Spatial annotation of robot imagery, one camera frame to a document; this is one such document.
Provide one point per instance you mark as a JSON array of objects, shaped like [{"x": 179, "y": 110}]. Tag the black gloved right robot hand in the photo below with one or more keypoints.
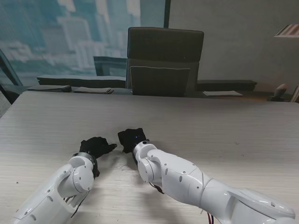
[{"x": 132, "y": 137}]

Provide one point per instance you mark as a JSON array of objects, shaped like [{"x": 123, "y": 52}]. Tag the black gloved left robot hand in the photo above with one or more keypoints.
[{"x": 97, "y": 145}]

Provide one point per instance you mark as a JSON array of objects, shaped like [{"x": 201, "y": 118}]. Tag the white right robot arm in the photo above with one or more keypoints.
[{"x": 187, "y": 182}]

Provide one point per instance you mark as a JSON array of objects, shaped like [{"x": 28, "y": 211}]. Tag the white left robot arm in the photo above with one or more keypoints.
[{"x": 60, "y": 186}]

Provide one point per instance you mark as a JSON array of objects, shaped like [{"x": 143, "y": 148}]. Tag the grey folder stack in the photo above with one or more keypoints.
[{"x": 93, "y": 90}]

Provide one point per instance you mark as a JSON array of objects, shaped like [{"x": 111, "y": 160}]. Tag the long dark bench cushion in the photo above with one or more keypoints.
[{"x": 81, "y": 81}]

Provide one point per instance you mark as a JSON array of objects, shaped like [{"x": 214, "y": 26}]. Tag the dark grey folder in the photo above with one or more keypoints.
[{"x": 51, "y": 88}]

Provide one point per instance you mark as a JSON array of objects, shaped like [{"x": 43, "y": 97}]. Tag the dark grey office chair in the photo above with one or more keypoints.
[{"x": 163, "y": 51}]

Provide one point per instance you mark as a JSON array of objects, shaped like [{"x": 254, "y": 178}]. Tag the white paper sheet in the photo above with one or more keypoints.
[{"x": 222, "y": 93}]

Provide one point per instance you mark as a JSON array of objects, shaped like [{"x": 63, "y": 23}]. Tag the short dark bench cushion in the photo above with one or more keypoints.
[{"x": 226, "y": 84}]

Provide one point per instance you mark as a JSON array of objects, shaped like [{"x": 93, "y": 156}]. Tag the grey slanted metal bar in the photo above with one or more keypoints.
[{"x": 9, "y": 70}]

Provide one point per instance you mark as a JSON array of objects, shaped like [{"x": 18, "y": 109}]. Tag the dark window pillar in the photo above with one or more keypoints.
[{"x": 167, "y": 14}]

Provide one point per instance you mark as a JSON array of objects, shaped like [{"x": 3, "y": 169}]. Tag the small desk ornament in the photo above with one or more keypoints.
[{"x": 279, "y": 93}]

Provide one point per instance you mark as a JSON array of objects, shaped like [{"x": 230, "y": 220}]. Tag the light wooden board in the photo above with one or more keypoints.
[{"x": 295, "y": 95}]

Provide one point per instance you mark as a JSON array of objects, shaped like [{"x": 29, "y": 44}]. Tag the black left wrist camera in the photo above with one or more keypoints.
[{"x": 96, "y": 170}]

